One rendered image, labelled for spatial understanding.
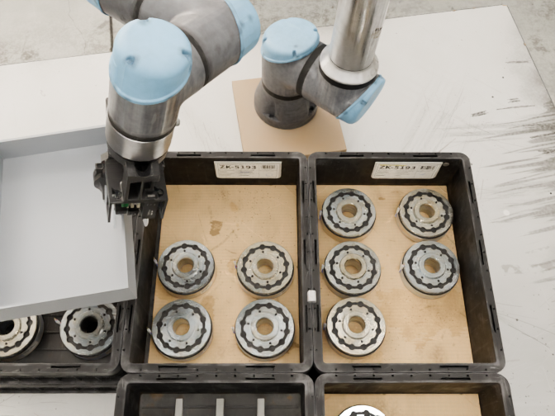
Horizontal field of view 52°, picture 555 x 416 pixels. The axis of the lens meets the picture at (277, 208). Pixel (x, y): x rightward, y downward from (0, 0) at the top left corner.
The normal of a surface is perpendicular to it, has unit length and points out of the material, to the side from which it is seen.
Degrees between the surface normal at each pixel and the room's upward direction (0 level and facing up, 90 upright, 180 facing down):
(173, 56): 17
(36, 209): 2
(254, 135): 1
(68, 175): 2
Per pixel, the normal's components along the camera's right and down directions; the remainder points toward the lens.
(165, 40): 0.29, -0.48
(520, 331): 0.01, -0.44
